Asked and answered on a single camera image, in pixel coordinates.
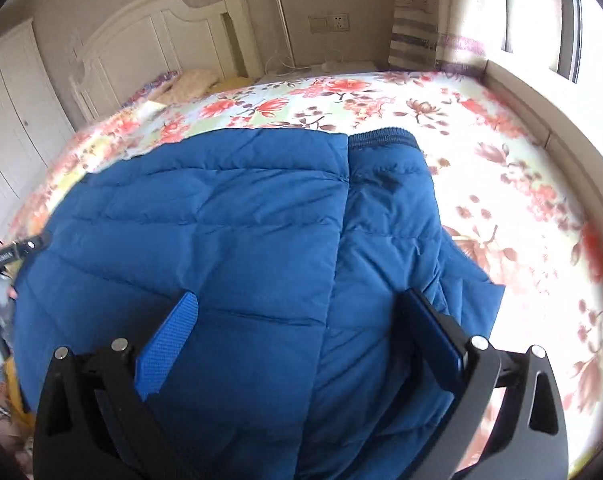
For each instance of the multicoloured patterned pillow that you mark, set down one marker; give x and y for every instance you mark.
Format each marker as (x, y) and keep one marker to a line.
(149, 87)

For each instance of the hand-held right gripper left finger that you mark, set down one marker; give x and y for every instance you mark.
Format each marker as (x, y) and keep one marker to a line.
(164, 355)

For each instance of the floral bedsheet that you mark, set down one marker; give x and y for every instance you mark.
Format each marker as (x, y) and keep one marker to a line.
(506, 185)

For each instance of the striped patterned curtain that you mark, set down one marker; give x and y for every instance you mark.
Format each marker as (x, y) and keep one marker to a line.
(431, 20)

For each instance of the beige pillow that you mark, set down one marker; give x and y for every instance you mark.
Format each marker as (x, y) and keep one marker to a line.
(189, 85)

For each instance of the white window ledge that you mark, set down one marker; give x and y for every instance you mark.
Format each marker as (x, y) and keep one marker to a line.
(541, 105)

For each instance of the yellow daisy print blanket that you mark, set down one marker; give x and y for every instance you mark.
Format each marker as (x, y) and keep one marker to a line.
(234, 85)

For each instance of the white wall socket plate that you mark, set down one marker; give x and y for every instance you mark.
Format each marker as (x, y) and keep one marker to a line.
(338, 22)

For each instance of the beige wall socket plate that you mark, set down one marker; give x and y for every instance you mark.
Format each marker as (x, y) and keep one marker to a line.
(318, 25)

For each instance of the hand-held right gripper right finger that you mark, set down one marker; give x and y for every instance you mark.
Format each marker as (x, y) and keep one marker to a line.
(444, 345)

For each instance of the white upright pole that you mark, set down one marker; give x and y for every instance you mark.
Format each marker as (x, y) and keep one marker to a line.
(284, 25)

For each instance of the blue quilted jacket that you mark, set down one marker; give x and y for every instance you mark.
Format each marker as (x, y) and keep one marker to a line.
(231, 235)

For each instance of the window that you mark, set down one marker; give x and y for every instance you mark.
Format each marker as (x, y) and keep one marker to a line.
(581, 15)

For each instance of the white wooden headboard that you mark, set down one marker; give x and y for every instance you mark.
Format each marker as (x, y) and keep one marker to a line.
(146, 45)

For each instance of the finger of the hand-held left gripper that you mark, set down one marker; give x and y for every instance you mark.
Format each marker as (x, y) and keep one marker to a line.
(11, 252)

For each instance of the white wardrobe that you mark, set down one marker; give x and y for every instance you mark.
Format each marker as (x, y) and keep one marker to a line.
(16, 110)

